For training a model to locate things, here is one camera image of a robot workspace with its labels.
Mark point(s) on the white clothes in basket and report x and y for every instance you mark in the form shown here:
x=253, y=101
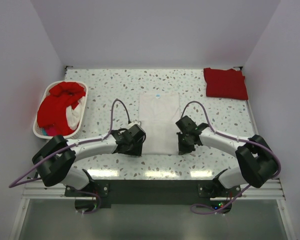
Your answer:
x=74, y=114

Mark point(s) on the aluminium frame rail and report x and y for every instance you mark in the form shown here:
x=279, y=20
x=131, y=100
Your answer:
x=35, y=189

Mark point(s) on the white t shirt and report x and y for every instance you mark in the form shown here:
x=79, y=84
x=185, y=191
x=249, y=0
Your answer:
x=158, y=114

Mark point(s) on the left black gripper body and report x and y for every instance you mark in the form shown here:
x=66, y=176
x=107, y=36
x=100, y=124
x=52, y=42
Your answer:
x=135, y=149

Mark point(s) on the red clothes in basket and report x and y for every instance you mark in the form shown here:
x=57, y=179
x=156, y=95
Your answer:
x=56, y=107

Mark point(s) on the white perforated laundry basket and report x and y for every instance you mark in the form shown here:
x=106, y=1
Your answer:
x=77, y=115

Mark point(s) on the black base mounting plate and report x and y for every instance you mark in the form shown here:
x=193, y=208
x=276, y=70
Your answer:
x=106, y=193

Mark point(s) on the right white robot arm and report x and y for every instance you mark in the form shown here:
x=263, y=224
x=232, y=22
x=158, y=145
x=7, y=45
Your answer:
x=256, y=161

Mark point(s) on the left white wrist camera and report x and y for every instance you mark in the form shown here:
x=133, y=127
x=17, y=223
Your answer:
x=135, y=122

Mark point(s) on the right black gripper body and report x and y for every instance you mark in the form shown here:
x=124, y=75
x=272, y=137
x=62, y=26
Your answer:
x=182, y=136

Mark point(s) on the folded red t shirt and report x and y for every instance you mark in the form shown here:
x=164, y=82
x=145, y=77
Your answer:
x=228, y=84

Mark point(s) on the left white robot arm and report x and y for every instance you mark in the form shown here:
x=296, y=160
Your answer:
x=54, y=161

